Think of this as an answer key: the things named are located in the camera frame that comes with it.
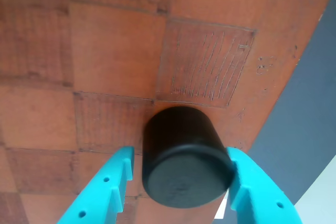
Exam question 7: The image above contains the turquoise gripper left finger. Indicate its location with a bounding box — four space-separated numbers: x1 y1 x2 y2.
56 145 135 224

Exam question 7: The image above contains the black cylinder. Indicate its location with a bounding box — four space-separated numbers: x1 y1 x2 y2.
141 106 236 209

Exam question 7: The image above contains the brown checkerboard leather mat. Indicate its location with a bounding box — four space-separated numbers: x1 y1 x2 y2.
0 0 333 224

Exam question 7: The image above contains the white paper sheet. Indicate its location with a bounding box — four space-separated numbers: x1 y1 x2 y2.
214 196 228 219

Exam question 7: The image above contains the turquoise gripper right finger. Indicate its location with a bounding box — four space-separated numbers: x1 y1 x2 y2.
226 146 303 224

